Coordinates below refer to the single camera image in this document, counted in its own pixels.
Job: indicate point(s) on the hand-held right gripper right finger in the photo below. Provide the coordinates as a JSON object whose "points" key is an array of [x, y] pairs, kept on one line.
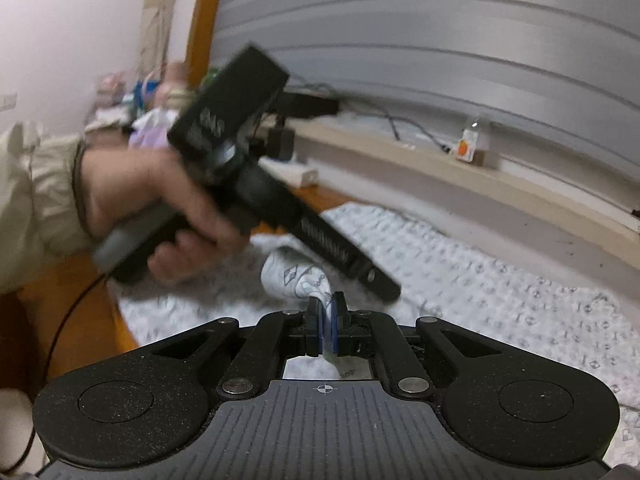
{"points": [[336, 335]]}

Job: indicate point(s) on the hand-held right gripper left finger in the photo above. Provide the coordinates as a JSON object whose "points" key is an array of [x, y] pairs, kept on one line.
{"points": [[316, 335]]}

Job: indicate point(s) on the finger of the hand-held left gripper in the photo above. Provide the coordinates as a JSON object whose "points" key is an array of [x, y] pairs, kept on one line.
{"points": [[377, 280]]}

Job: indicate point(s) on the white patterned garment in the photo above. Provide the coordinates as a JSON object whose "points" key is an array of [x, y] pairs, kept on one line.
{"points": [[475, 285]]}

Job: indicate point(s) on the person's left hand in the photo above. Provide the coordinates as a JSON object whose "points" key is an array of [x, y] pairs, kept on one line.
{"points": [[130, 185]]}

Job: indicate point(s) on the black power adapter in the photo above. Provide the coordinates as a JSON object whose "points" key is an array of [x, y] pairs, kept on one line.
{"points": [[280, 144]]}

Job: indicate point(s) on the colourful clutter pile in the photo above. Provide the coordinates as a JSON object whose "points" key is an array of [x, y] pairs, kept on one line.
{"points": [[145, 105]]}

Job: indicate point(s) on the black box device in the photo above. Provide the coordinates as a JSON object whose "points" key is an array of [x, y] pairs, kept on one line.
{"points": [[310, 105]]}

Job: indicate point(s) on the white power strip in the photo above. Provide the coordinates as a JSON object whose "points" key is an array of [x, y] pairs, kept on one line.
{"points": [[302, 175]]}

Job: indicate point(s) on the beige curtain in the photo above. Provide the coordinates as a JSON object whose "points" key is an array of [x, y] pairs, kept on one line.
{"points": [[160, 10]]}

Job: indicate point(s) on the beige window sill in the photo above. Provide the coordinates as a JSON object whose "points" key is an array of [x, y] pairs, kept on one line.
{"points": [[450, 167]]}

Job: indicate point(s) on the small bottle with orange label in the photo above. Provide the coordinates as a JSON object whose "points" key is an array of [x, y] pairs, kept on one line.
{"points": [[470, 147]]}

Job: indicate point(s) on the grey window blind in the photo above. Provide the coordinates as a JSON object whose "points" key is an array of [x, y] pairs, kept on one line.
{"points": [[400, 20]]}

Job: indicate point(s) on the pale cloth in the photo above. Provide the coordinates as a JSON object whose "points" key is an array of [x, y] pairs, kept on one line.
{"points": [[15, 430]]}

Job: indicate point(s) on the wooden window frame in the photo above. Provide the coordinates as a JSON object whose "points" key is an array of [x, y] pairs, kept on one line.
{"points": [[205, 20]]}

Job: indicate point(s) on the white wall switch plate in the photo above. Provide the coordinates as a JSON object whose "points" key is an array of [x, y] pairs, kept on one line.
{"points": [[9, 101]]}

